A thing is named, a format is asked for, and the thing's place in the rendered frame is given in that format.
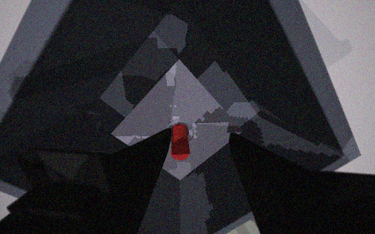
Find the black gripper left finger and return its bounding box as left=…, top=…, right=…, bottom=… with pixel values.
left=17, top=128, right=171, bottom=234

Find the dark red peg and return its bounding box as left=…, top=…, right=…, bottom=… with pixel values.
left=170, top=124, right=190, bottom=161

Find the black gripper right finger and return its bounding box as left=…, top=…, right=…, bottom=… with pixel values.
left=229, top=133, right=375, bottom=234

